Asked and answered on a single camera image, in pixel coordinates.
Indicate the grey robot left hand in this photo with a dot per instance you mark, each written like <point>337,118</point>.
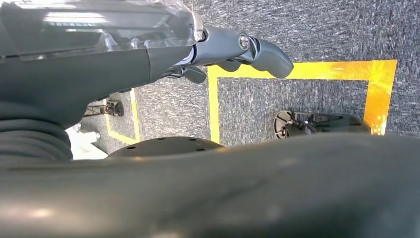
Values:
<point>82,69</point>

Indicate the black caster wheel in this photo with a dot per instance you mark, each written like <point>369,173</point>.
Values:
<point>295,126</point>
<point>113,108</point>

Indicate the small yellow floor tape rectangle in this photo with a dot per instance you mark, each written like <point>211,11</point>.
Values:
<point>134,118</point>

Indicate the round black plate with holes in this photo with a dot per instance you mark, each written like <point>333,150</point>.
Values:
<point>164,146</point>

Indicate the large yellow floor tape rectangle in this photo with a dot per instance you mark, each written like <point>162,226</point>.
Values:
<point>213,105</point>

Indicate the dark robot body shell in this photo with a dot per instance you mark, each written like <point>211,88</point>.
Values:
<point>210,197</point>

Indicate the white bracket with bolts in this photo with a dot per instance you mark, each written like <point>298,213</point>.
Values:
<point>83,146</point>

